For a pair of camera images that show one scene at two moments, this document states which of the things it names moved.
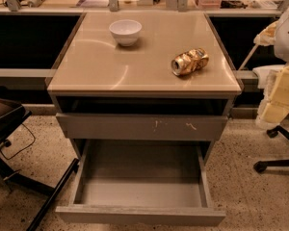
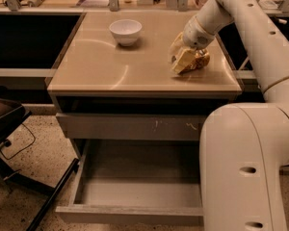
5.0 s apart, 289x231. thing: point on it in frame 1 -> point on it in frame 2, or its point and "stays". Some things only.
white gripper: (288, 40) -> (197, 35)
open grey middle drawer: (142, 183) stays
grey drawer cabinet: (144, 98) stays
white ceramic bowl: (125, 31) stays
